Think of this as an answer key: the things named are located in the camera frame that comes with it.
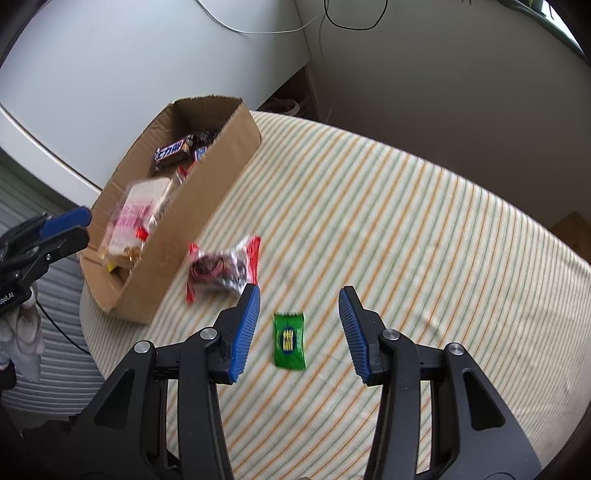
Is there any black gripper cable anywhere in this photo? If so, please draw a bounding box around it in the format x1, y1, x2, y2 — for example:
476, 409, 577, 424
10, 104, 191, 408
36, 300, 92, 356

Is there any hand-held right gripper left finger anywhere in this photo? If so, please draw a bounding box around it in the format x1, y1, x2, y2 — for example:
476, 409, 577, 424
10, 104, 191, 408
69, 284, 262, 480

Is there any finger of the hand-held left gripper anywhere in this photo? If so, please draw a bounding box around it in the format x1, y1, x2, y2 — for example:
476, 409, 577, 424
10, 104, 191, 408
28, 206, 92, 241
28, 227, 90, 273

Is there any clear bag with red ends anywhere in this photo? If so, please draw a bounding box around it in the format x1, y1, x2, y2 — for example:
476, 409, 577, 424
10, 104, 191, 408
186, 234, 262, 304

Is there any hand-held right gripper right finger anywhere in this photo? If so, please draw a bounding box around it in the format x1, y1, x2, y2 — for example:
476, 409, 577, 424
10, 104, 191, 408
338, 285, 542, 480

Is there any green candy packet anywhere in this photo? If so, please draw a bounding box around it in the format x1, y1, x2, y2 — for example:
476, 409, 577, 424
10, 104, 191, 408
272, 311, 306, 370

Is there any small brown carton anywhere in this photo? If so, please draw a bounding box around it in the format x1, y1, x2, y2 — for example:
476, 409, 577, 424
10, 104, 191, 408
549, 211, 591, 265

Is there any grey ribbed panel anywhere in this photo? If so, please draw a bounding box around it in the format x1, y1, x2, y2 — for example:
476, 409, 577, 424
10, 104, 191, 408
0, 150, 105, 232

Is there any brown chocolate bar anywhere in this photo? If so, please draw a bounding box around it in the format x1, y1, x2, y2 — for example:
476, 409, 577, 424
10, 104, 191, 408
152, 135, 197, 172

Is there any white cable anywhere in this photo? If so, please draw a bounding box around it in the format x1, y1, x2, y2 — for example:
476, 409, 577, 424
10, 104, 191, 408
198, 0, 319, 34

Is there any person's left hand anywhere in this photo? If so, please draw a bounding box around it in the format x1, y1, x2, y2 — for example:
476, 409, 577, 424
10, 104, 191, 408
0, 286, 46, 384

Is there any cardboard box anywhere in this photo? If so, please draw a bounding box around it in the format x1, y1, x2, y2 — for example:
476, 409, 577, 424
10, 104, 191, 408
78, 95, 262, 325

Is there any pink print bread packet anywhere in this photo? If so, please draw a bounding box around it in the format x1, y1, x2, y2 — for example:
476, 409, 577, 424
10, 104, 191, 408
99, 178, 174, 271

